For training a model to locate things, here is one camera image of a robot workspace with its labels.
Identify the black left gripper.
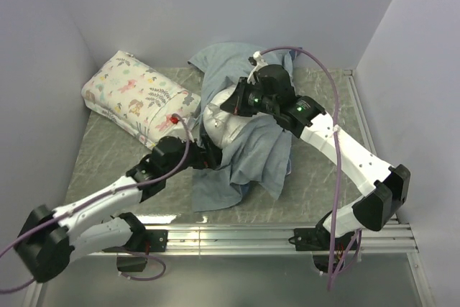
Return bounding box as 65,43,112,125
164,133,230,178

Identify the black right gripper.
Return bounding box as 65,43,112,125
221,76,279,116

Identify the white pillow insert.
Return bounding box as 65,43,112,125
202,86,252,149

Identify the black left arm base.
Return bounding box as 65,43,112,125
115,229,168,274

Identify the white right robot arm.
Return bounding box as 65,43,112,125
220,65,410,249

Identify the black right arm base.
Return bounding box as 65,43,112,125
288,226,362,273

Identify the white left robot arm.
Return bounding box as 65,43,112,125
14,137,222,283

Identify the floral patterned pillow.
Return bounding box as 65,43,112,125
81,50,201,149

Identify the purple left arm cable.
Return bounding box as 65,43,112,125
0,116,191,293

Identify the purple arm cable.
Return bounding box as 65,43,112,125
257,46,362,292
0,116,191,293

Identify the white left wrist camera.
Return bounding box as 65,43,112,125
169,114,190,139

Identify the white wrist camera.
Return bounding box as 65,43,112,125
169,114,190,139
247,51,268,84

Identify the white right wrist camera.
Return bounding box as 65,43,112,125
247,51,268,84

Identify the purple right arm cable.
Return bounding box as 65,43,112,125
257,46,362,292

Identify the aluminium mounting rail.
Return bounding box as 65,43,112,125
86,224,420,258

